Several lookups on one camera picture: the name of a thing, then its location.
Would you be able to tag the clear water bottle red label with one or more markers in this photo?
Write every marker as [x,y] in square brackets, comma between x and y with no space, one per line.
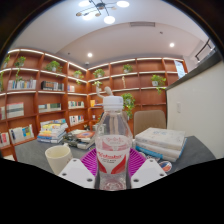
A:
[113,156]

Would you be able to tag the stack of colourful books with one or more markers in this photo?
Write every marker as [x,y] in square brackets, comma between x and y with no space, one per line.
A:
[52,132]

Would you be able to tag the flat pile of magazines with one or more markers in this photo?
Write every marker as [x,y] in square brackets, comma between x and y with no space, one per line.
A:
[81,138]

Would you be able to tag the black ceiling track rail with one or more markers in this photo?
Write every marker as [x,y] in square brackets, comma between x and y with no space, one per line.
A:
[204,49]

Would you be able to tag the recessed ceiling light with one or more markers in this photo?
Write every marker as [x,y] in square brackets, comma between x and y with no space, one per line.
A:
[171,44]
[89,54]

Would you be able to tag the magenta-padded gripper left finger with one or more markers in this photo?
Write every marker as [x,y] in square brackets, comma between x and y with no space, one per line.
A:
[76,173]

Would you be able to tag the stack of white books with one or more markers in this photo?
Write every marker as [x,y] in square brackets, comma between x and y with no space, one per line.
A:
[160,141]

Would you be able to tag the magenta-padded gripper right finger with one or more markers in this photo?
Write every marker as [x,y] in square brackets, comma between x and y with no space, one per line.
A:
[148,172]

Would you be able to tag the branched ceiling lamp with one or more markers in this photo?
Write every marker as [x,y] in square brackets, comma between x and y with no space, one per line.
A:
[103,10]

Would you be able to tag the wooden shelf unit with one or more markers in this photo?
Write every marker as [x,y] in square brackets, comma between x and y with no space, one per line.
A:
[50,93]

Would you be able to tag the tan upholstered chair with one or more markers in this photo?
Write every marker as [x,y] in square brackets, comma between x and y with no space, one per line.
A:
[149,121]

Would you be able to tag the white wall switch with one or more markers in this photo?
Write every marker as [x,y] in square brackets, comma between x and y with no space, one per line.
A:
[178,107]

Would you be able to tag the cream ribbed cup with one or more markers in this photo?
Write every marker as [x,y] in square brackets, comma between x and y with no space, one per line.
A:
[58,160]

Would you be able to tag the ceiling air vent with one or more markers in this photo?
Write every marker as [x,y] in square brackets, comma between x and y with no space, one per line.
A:
[142,24]

